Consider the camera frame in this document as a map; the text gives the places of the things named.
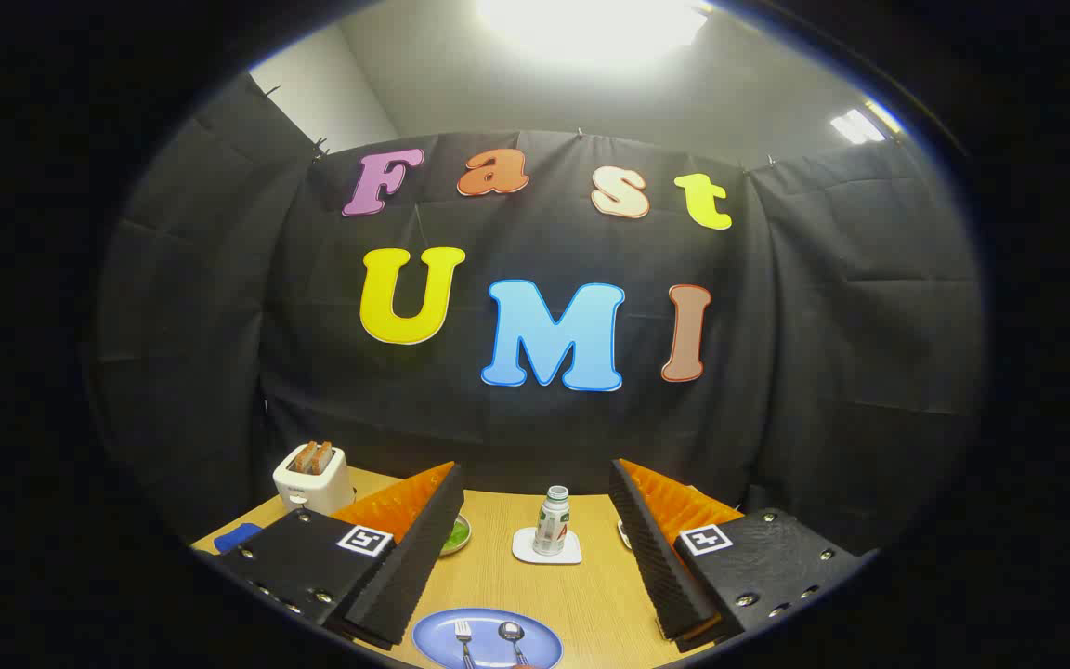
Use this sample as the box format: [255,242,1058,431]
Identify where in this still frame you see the white toaster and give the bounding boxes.
[273,442,356,518]

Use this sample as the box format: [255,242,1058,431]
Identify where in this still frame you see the small ceiling light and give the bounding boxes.
[829,100,903,145]

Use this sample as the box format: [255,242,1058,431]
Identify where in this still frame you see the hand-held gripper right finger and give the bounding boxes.
[609,458,878,653]

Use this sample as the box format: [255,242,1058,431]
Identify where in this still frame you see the spoon with blue checked handle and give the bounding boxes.
[498,621,528,669]

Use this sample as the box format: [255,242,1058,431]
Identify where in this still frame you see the folded blue cloth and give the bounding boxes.
[214,522,264,555]

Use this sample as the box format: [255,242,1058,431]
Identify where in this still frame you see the round blue plate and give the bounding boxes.
[411,608,564,669]

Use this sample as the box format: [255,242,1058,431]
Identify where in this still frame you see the large ceiling light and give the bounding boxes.
[475,0,712,71]

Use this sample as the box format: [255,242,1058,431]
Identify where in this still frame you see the oval cream food plate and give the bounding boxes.
[439,514,473,557]

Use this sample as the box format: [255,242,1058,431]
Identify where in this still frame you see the white coaster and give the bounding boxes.
[512,527,583,566]

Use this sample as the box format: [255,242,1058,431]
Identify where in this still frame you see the green and white drink can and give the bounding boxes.
[534,485,571,557]

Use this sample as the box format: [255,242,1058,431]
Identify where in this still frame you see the black backdrop cloth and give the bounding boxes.
[94,74,986,558]

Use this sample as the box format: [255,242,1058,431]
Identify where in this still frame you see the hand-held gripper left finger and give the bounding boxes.
[216,461,466,651]

